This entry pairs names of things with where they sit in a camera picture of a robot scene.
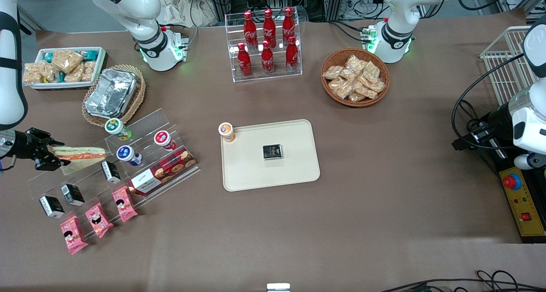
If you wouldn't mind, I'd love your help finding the red cola bottle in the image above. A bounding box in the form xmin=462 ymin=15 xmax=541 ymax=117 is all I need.
xmin=282 ymin=7 xmax=296 ymax=45
xmin=285 ymin=37 xmax=299 ymax=73
xmin=261 ymin=40 xmax=275 ymax=75
xmin=263 ymin=9 xmax=276 ymax=48
xmin=244 ymin=10 xmax=258 ymax=50
xmin=237 ymin=43 xmax=253 ymax=78

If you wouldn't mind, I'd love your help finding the foil container in wicker basket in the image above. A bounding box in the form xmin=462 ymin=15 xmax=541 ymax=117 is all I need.
xmin=82 ymin=64 xmax=146 ymax=128

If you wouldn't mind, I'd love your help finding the white rectangular bin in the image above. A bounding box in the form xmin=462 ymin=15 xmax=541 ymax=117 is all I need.
xmin=31 ymin=47 xmax=107 ymax=91

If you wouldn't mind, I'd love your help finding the white wire basket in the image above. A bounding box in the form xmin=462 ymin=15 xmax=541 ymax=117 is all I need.
xmin=479 ymin=26 xmax=539 ymax=108

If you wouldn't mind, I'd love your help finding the red plaid cookie box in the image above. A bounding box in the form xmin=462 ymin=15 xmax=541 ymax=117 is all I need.
xmin=128 ymin=148 xmax=197 ymax=196

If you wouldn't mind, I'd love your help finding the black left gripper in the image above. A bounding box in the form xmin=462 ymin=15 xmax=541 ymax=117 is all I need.
xmin=452 ymin=105 xmax=513 ymax=152

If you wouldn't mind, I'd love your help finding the aluminium foil container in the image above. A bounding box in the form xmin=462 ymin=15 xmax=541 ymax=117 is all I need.
xmin=85 ymin=68 xmax=138 ymax=118

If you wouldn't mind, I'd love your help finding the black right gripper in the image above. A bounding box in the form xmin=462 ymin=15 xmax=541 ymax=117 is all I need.
xmin=12 ymin=128 xmax=65 ymax=172

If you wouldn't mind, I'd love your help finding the clear acrylic stepped shelf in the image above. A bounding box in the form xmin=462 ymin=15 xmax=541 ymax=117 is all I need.
xmin=27 ymin=108 xmax=201 ymax=231

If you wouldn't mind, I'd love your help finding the pink snack packet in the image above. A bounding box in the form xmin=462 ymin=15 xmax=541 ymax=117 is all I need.
xmin=60 ymin=215 xmax=88 ymax=255
xmin=112 ymin=186 xmax=138 ymax=223
xmin=85 ymin=202 xmax=114 ymax=239

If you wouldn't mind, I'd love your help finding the yellow emergency stop box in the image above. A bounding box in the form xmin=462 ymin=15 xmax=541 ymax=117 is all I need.
xmin=498 ymin=166 xmax=546 ymax=244

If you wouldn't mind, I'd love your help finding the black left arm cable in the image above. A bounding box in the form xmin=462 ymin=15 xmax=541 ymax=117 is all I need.
xmin=451 ymin=54 xmax=526 ymax=151

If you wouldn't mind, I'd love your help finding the beige plastic tray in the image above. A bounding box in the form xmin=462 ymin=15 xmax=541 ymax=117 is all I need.
xmin=221 ymin=119 xmax=321 ymax=192

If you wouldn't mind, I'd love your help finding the orange lid yogurt cup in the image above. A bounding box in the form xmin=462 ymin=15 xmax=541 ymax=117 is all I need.
xmin=218 ymin=122 xmax=236 ymax=143

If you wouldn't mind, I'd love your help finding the small black snack box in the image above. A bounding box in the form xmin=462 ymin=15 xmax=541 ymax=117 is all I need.
xmin=39 ymin=196 xmax=65 ymax=218
xmin=101 ymin=161 xmax=122 ymax=184
xmin=262 ymin=144 xmax=284 ymax=161
xmin=61 ymin=184 xmax=85 ymax=207

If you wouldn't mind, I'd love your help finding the triangle sandwich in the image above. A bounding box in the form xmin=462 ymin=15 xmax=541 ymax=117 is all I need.
xmin=51 ymin=146 xmax=110 ymax=176

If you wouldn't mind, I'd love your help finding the green lid cup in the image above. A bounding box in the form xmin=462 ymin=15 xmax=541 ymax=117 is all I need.
xmin=105 ymin=118 xmax=133 ymax=141

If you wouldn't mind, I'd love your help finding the round brown wicker basket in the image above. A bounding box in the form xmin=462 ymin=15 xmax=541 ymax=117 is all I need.
xmin=321 ymin=48 xmax=390 ymax=108

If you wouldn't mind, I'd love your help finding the clear acrylic bottle rack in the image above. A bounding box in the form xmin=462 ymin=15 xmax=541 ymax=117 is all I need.
xmin=225 ymin=8 xmax=303 ymax=83

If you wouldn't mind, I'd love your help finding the black floor cable bundle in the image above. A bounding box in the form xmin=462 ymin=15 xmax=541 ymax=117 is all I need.
xmin=380 ymin=270 xmax=546 ymax=292

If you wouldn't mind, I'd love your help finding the red bottle white lid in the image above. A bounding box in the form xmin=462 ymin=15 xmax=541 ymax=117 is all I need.
xmin=154 ymin=130 xmax=177 ymax=151

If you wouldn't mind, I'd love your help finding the blue lid cup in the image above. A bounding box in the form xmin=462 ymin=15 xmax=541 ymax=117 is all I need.
xmin=116 ymin=145 xmax=142 ymax=166

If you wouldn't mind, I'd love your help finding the crumpled beige cloth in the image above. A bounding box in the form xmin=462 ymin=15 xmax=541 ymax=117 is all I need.
xmin=160 ymin=0 xmax=219 ymax=28

